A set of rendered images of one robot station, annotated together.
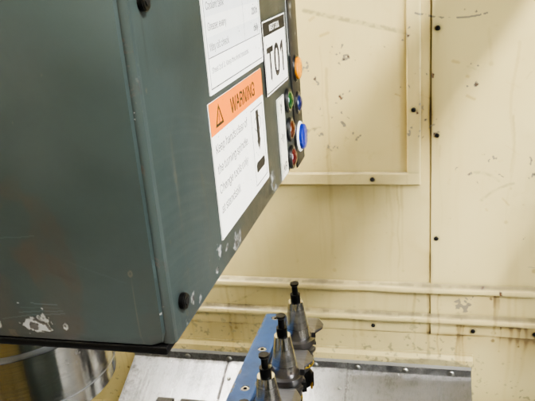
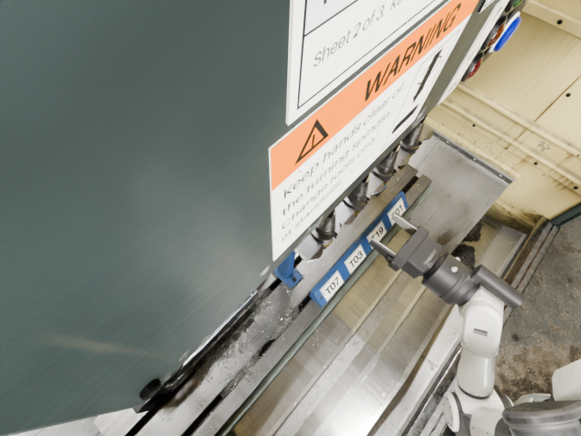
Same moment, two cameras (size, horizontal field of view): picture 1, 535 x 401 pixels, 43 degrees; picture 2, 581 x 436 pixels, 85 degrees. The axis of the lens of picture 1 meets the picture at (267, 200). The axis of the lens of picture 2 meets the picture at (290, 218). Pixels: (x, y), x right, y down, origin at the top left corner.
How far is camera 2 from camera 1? 0.42 m
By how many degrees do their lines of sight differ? 47
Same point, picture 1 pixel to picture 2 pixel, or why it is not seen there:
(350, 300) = (470, 103)
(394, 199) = (563, 48)
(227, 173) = (309, 195)
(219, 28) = not seen: outside the picture
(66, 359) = not seen: hidden behind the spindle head
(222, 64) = (372, 18)
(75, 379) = not seen: hidden behind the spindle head
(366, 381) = (446, 152)
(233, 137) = (350, 137)
